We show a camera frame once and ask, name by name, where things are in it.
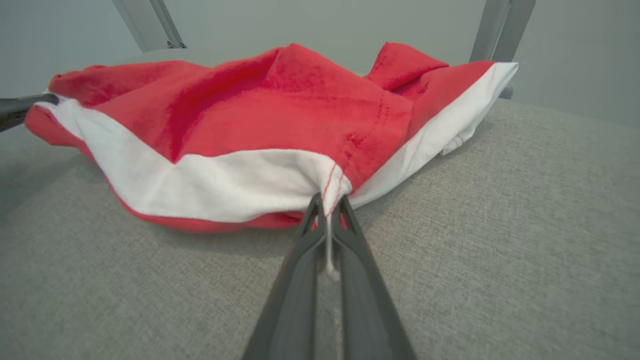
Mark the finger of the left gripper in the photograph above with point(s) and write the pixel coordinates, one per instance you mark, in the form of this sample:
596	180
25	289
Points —
20	109

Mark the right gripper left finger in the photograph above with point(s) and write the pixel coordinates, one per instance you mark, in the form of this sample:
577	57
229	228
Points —
292	300

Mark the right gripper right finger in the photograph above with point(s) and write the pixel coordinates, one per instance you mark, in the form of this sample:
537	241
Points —
367	310

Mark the red garment with white band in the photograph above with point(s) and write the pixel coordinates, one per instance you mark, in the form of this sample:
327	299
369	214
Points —
280	110

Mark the grey fabric sofa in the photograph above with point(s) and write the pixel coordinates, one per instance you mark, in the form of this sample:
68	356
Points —
500	240

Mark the grey metal frame bar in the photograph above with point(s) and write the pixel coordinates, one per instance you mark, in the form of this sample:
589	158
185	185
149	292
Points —
150	25

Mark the grey padded post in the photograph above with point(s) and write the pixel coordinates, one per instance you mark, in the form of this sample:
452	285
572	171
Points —
487	30
517	30

